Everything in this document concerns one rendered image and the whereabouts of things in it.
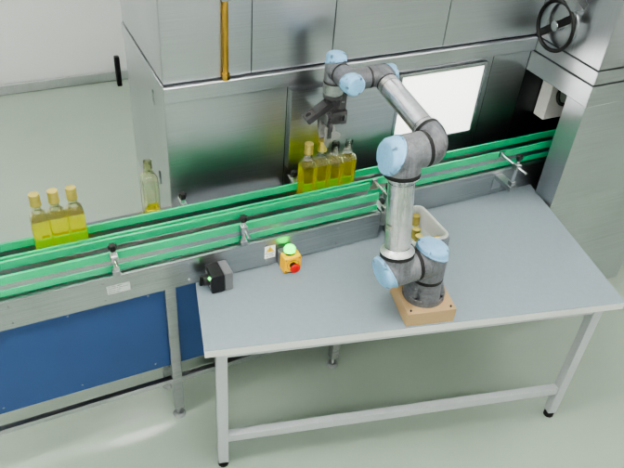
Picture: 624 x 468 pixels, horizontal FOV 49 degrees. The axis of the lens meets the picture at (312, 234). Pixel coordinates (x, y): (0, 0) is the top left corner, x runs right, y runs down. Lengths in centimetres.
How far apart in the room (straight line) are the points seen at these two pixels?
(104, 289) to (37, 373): 44
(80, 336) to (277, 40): 126
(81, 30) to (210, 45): 315
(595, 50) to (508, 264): 89
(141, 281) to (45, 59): 331
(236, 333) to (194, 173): 65
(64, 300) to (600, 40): 219
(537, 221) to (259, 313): 133
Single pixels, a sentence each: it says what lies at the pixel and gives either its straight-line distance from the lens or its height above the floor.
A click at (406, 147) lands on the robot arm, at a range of 207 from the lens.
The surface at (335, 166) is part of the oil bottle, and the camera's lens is 265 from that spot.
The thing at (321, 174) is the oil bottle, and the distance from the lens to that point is 264.
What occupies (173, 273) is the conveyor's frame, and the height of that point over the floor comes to 83.
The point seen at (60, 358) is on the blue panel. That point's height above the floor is 53.
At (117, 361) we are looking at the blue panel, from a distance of 274.
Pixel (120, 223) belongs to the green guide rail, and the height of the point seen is 95.
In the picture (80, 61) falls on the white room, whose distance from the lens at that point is 559.
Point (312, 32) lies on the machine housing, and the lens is 255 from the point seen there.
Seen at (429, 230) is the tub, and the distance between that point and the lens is 284.
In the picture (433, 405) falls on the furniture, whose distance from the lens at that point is 296.
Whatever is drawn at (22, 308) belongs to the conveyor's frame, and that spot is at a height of 83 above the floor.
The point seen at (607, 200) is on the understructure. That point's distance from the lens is 353.
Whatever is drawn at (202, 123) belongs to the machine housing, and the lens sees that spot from 254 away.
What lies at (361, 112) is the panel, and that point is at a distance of 277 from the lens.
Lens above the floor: 248
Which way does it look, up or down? 38 degrees down
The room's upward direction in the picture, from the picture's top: 5 degrees clockwise
